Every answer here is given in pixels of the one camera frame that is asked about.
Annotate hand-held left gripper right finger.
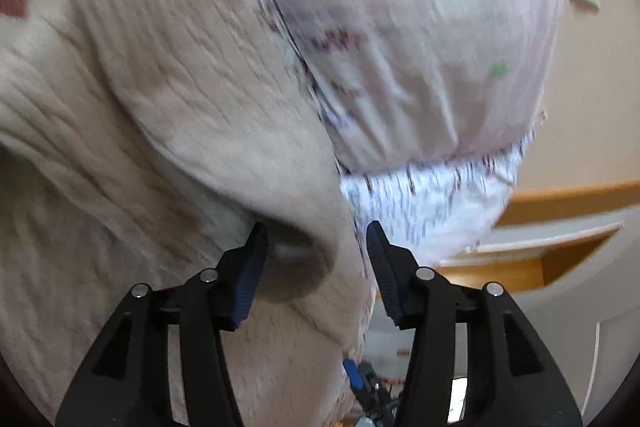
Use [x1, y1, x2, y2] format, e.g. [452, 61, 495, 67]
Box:
[366, 221, 584, 427]

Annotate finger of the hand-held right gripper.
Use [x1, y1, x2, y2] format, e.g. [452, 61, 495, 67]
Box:
[342, 358, 402, 427]

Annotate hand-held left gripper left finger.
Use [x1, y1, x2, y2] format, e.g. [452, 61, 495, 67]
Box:
[55, 222, 270, 427]

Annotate beige knitted garment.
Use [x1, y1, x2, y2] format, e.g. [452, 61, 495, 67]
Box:
[0, 0, 378, 427]

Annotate white printed garment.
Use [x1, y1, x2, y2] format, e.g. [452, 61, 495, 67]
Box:
[227, 0, 566, 280]

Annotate wooden shelf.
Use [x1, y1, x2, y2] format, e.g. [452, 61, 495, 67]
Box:
[439, 179, 640, 294]

